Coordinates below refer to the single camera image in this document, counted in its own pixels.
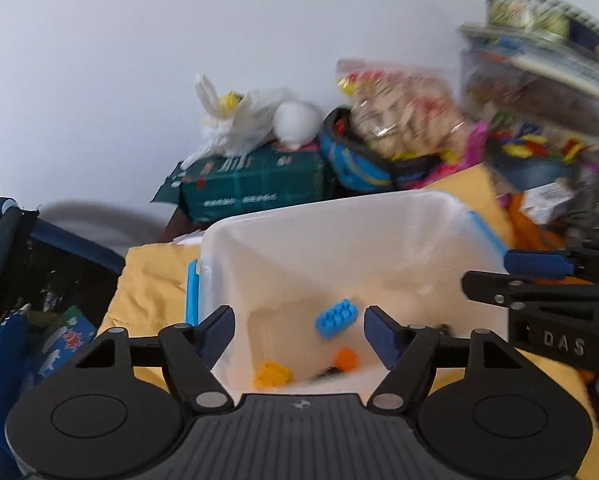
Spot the clear snack bag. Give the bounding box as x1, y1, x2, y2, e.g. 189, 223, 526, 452
336, 58, 473, 162

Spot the white plastic bag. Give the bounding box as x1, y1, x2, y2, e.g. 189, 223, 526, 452
179, 74, 300, 171

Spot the dark blue mesh basket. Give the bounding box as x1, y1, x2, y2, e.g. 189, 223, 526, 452
0, 198, 128, 480

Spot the sky blue studded brick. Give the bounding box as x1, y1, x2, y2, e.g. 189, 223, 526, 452
314, 299, 356, 341

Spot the yellow quilted blanket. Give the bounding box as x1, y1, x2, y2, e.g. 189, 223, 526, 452
99, 162, 599, 480

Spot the yellow toy brick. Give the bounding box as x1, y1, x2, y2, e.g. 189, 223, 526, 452
253, 361, 294, 390

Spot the bin of colourful toys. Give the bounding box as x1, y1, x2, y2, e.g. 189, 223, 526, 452
483, 114, 599, 192

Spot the orange toy brick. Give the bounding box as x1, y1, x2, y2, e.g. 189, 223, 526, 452
332, 347, 360, 372

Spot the white round ball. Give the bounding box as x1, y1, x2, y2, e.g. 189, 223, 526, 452
273, 101, 323, 152

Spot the white labelled box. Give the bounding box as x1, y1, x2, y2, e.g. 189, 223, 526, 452
519, 182, 576, 224

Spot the translucent plastic storage bin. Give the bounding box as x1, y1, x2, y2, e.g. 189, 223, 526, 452
186, 189, 510, 406

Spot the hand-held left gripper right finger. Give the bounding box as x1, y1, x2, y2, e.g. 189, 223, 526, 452
363, 305, 527, 413

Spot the dark green printed box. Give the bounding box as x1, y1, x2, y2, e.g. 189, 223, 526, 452
152, 144, 336, 224

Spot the blue cloth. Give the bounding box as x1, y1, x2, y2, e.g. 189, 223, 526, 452
0, 310, 36, 480

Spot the patterned round tin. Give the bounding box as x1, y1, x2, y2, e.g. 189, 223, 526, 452
484, 0, 599, 47

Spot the blue black striped bag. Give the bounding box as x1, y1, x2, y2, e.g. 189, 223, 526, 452
318, 106, 445, 194

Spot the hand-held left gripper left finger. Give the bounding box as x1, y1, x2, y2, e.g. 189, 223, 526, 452
74, 305, 236, 413

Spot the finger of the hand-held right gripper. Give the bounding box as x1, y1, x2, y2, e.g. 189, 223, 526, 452
503, 240, 599, 281
462, 270, 599, 311

